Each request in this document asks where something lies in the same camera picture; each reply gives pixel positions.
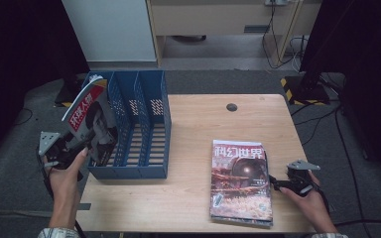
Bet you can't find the black stand with striped tape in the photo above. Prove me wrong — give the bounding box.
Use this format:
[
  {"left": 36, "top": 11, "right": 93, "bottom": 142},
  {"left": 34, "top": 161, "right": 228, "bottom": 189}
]
[{"left": 280, "top": 74, "right": 331, "bottom": 107}]

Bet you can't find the hand-held gripper cable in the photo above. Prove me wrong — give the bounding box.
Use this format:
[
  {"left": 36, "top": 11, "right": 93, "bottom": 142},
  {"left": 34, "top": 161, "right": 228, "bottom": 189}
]
[
  {"left": 313, "top": 184, "right": 331, "bottom": 214},
  {"left": 36, "top": 150, "right": 87, "bottom": 238}
]

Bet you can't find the left hand-held gripper cable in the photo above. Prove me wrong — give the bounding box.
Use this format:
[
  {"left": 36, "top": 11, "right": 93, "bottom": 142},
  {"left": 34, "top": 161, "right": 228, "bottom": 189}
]
[{"left": 36, "top": 150, "right": 87, "bottom": 238}]

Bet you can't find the long black floor cable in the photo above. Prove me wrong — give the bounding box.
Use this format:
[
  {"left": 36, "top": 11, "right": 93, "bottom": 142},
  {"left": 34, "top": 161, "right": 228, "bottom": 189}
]
[{"left": 334, "top": 105, "right": 365, "bottom": 229}]

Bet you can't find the blue plastic file rack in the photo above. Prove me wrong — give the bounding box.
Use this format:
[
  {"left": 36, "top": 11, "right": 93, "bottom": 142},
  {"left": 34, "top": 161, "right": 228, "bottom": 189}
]
[{"left": 81, "top": 69, "right": 173, "bottom": 180}]

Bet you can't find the red planet cover magazine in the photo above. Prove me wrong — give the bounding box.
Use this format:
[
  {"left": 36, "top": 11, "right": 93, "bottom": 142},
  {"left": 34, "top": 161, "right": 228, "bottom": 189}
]
[{"left": 209, "top": 139, "right": 274, "bottom": 223}]

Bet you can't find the black hanging cable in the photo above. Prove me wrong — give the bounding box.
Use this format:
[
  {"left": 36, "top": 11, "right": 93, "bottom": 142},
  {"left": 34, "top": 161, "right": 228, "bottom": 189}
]
[{"left": 261, "top": 0, "right": 282, "bottom": 69}]

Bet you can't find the person's right hand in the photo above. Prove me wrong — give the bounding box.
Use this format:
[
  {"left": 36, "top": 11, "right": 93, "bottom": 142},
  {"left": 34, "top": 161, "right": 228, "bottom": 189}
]
[{"left": 278, "top": 170, "right": 329, "bottom": 217}]

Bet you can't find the beige wooden desk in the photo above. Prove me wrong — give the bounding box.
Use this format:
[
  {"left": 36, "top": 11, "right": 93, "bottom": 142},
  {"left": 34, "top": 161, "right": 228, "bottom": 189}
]
[{"left": 145, "top": 0, "right": 321, "bottom": 68}]

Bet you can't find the grey cable tangle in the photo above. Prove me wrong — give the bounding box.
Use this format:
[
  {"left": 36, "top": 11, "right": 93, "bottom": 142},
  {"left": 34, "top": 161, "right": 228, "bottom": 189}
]
[{"left": 288, "top": 35, "right": 310, "bottom": 72}]

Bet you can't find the person's left hand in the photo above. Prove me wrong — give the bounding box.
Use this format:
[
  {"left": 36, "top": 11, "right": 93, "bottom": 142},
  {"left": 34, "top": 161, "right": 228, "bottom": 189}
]
[{"left": 44, "top": 147, "right": 90, "bottom": 201}]

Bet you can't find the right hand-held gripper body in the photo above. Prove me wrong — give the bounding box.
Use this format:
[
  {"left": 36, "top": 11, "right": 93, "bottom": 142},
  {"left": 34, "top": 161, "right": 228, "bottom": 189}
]
[{"left": 286, "top": 159, "right": 321, "bottom": 198}]

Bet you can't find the portrait cover magazine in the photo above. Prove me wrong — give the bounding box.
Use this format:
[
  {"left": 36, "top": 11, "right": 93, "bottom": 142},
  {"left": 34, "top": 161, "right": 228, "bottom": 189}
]
[{"left": 62, "top": 74, "right": 119, "bottom": 167}]

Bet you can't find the black stand base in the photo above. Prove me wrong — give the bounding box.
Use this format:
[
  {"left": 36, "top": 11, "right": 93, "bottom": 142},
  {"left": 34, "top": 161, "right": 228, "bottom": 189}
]
[{"left": 54, "top": 73, "right": 87, "bottom": 108}]

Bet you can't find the right hand-held gripper cable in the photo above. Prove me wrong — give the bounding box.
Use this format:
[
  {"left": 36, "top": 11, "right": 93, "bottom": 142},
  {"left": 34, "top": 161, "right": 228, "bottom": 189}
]
[{"left": 313, "top": 184, "right": 331, "bottom": 214}]

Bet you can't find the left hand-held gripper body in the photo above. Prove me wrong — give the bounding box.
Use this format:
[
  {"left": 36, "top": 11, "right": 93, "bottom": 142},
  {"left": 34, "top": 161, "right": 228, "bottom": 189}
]
[{"left": 38, "top": 131, "right": 92, "bottom": 172}]

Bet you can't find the thick black floor cable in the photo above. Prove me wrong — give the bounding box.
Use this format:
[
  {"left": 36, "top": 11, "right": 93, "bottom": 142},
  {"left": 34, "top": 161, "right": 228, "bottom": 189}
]
[{"left": 335, "top": 217, "right": 381, "bottom": 229}]

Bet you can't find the thin black floor cable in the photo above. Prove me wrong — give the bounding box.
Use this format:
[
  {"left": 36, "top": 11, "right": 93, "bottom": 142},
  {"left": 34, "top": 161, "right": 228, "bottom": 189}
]
[{"left": 13, "top": 107, "right": 34, "bottom": 127}]

